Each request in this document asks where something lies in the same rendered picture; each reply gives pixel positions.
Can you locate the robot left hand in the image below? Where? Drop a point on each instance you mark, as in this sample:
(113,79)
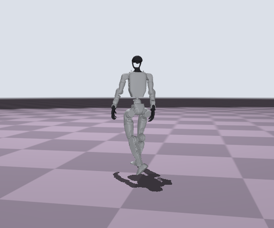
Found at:
(112,112)

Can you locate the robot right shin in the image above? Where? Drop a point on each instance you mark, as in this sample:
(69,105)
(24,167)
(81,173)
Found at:
(141,145)

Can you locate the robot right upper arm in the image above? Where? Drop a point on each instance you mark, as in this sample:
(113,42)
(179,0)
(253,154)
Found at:
(150,83)

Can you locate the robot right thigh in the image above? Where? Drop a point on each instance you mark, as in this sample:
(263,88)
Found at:
(142,121)

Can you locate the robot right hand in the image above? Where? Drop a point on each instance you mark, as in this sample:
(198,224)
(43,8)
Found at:
(152,113)

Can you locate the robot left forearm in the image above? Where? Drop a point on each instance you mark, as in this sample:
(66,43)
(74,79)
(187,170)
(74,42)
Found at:
(116,99)

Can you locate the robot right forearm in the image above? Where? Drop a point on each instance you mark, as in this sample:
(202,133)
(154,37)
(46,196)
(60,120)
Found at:
(152,99)

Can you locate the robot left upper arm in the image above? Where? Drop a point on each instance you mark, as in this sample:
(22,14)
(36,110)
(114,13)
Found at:
(122,82)

